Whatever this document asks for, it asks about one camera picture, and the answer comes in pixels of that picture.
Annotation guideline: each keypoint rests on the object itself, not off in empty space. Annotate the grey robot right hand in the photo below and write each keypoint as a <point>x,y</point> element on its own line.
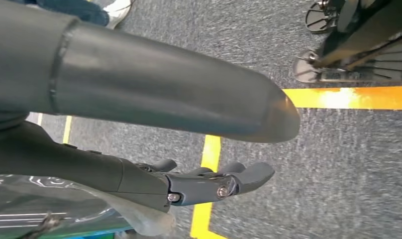
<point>155,89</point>

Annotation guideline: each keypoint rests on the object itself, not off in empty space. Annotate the person's foot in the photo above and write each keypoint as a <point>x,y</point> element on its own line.
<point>120,11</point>

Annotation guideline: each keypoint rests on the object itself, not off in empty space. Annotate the yellow floor tape square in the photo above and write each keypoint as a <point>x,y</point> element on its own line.
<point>352,98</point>
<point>67,130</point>

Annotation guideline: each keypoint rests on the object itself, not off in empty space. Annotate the person's leg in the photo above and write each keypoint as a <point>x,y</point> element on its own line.
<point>89,13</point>

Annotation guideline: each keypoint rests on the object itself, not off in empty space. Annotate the clear plastic cover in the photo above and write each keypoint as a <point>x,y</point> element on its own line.
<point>89,214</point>

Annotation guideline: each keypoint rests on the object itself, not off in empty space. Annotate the black robot left foot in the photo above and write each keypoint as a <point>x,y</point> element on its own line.
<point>311,24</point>

